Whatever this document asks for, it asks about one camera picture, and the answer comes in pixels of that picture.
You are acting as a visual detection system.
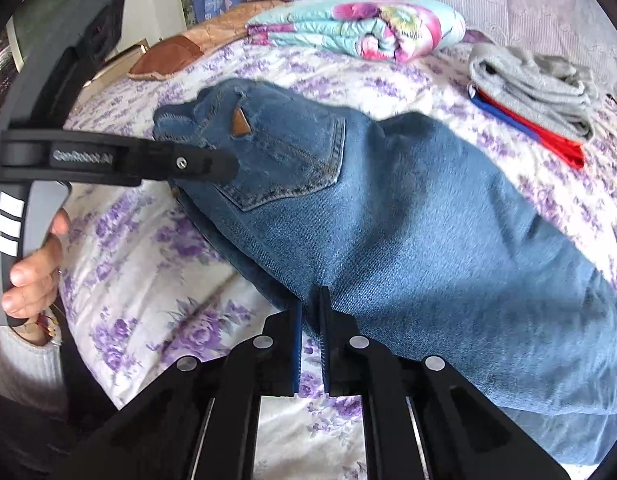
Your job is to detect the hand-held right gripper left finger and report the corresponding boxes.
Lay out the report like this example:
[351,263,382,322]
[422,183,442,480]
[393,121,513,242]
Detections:
[63,303,304,480]

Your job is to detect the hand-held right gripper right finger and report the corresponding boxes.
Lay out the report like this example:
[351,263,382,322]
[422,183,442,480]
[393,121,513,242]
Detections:
[319,286,572,480]

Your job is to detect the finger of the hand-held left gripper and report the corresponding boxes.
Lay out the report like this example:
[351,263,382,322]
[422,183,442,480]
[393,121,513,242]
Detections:
[133,137,239,184]

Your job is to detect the blue denim pants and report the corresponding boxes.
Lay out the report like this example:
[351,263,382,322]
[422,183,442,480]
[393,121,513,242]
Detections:
[152,78,617,467]

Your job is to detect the person's left forearm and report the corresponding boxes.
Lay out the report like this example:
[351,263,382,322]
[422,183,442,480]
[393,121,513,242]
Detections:
[0,330,64,413]

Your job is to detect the person's left hand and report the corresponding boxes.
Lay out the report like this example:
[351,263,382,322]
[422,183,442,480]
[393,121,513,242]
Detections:
[1,208,70,346]

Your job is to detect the purple floral bed sheet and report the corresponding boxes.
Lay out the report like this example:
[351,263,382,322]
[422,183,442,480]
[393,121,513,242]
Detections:
[58,30,617,480]

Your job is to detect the brown pillow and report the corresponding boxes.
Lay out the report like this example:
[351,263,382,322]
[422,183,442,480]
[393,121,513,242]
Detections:
[128,0,294,81]

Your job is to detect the floral folded quilt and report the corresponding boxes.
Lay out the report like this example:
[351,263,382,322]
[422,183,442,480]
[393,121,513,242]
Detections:
[246,0,467,64]

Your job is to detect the red and blue folded cloth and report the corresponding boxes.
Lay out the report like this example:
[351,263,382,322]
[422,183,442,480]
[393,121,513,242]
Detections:
[469,86,587,170]

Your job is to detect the grey folded garment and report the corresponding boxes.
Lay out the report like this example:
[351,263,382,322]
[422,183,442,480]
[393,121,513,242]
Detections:
[467,42,603,142]

